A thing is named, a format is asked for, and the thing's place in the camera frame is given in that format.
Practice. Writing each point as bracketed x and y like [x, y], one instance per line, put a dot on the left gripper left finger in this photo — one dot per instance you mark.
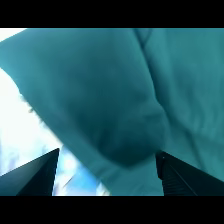
[35, 176]

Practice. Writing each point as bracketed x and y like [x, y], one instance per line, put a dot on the teal garment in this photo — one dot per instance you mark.
[116, 93]

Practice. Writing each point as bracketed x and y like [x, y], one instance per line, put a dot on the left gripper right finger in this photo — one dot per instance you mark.
[186, 180]

